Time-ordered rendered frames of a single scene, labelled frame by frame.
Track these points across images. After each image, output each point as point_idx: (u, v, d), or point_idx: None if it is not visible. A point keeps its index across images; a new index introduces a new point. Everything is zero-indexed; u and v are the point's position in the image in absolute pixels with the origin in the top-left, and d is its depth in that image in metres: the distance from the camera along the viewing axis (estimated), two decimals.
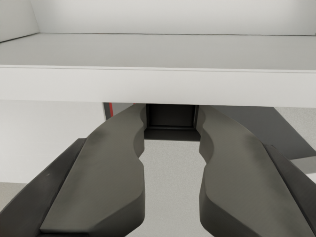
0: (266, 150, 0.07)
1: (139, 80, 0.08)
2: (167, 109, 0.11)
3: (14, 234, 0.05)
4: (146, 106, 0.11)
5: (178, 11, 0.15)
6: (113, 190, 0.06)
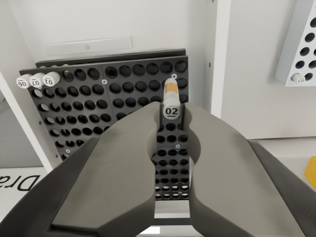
0: (251, 147, 0.08)
1: None
2: None
3: (28, 227, 0.05)
4: (160, 106, 0.11)
5: None
6: (124, 190, 0.06)
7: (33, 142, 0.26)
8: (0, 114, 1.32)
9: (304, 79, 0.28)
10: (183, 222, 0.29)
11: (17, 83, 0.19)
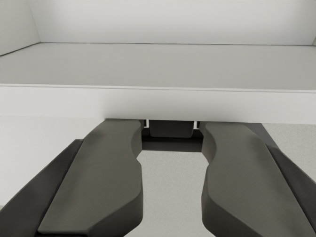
0: (269, 151, 0.07)
1: (139, 98, 0.09)
2: (166, 122, 0.11)
3: (11, 236, 0.05)
4: None
5: (178, 21, 0.15)
6: (111, 191, 0.06)
7: None
8: None
9: None
10: None
11: None
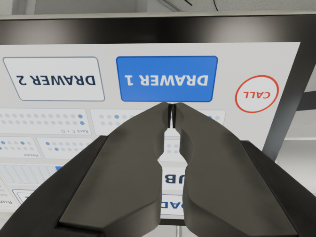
0: (243, 146, 0.08)
1: None
2: None
3: (36, 224, 0.05)
4: (169, 107, 0.11)
5: None
6: (130, 191, 0.06)
7: None
8: None
9: None
10: None
11: None
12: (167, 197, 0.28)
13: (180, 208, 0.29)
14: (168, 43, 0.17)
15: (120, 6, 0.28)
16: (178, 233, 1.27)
